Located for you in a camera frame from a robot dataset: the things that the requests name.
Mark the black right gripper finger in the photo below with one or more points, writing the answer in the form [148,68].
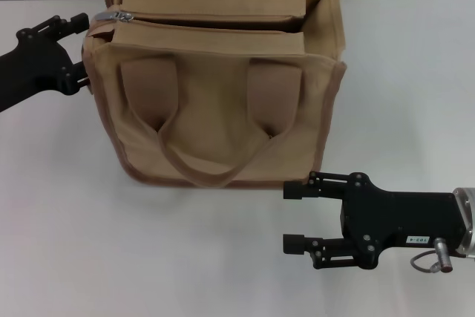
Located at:
[294,244]
[295,191]

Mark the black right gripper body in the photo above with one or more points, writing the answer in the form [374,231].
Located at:
[397,220]

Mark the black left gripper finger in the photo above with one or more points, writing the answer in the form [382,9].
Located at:
[78,23]
[78,72]

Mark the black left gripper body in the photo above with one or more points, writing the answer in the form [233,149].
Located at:
[33,68]

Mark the silver metal zipper pull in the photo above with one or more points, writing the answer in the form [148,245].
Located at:
[107,15]

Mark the khaki canvas food bag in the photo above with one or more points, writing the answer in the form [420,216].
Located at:
[222,109]

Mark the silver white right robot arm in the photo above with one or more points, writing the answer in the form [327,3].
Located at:
[468,220]

